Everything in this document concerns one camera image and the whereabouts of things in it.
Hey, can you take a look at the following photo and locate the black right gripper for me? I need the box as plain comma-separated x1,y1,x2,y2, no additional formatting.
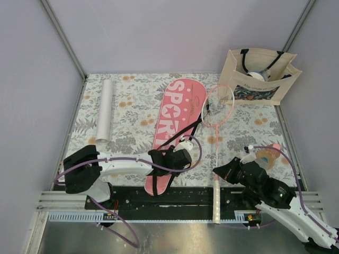
213,157,261,194

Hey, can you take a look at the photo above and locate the pink racket bag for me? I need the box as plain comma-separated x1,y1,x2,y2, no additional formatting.
144,79,208,197

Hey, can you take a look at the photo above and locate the pink racket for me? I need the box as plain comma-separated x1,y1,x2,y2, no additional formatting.
201,85,234,224

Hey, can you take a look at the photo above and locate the white shuttlecock tube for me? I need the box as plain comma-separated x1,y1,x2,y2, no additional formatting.
95,79,114,144

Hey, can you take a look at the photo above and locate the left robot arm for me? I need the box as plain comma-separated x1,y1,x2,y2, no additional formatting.
63,145,192,209

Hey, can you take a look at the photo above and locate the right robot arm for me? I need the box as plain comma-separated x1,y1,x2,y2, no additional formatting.
213,157,338,253

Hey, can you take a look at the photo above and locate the pink capped bottle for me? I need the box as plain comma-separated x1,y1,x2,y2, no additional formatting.
255,148,280,171

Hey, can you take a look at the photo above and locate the floral table cloth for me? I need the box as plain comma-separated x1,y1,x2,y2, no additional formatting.
66,74,296,187

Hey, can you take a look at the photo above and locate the beige canvas tote bag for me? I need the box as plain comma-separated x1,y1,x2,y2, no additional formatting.
218,48,302,105

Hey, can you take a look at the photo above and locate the water bottle in tote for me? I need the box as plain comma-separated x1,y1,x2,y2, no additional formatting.
247,68,271,81

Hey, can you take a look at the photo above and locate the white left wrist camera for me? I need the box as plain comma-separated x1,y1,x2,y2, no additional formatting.
174,137,194,152

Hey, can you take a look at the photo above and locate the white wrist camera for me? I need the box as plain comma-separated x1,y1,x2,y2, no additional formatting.
174,137,194,152
240,145,256,164

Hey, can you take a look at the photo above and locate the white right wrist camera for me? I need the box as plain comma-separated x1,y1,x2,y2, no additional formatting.
240,145,256,164

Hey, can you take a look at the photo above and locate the white slotted cable duct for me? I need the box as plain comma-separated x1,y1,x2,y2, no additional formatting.
48,210,248,224

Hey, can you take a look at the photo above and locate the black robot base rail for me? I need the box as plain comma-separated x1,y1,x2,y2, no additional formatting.
99,186,257,218

